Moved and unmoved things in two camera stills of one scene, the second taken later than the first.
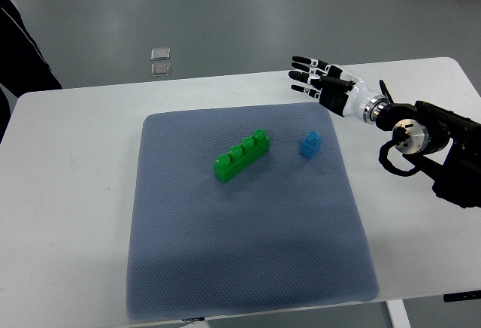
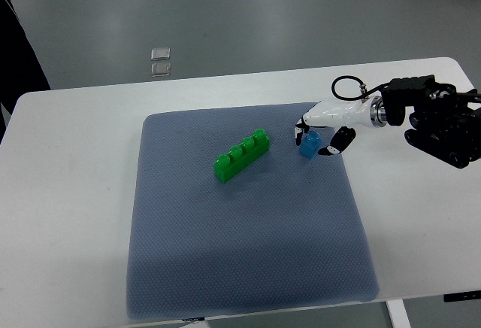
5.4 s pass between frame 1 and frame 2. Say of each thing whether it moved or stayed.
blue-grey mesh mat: stayed
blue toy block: stayed
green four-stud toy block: stayed
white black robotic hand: moved
